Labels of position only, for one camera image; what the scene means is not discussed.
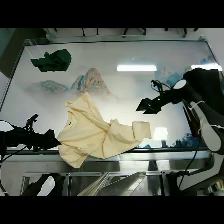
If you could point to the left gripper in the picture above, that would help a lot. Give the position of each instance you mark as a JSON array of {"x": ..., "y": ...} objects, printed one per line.
[{"x": 50, "y": 140}]

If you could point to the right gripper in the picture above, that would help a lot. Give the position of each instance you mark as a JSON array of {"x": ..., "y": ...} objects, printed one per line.
[{"x": 166, "y": 99}]

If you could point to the cream T-shirt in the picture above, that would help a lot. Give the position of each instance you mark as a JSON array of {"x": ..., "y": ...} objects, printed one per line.
[{"x": 86, "y": 133}]

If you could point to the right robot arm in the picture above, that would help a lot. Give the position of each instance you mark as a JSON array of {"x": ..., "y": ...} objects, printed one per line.
[{"x": 213, "y": 133}]

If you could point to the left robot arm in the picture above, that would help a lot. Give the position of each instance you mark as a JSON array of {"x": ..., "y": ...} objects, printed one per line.
[{"x": 16, "y": 137}]

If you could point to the dark green garment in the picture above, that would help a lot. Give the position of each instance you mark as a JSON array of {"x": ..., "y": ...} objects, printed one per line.
[{"x": 53, "y": 61}]

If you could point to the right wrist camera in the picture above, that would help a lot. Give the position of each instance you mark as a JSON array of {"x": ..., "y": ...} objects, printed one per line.
[{"x": 154, "y": 83}]

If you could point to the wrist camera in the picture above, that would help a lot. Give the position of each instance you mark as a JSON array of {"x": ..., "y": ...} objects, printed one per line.
[
  {"x": 154, "y": 83},
  {"x": 31, "y": 120}
]

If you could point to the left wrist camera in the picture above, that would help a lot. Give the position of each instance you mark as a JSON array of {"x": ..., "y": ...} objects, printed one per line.
[{"x": 31, "y": 120}]

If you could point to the silver frame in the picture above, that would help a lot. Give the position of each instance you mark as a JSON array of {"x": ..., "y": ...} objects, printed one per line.
[{"x": 126, "y": 160}]

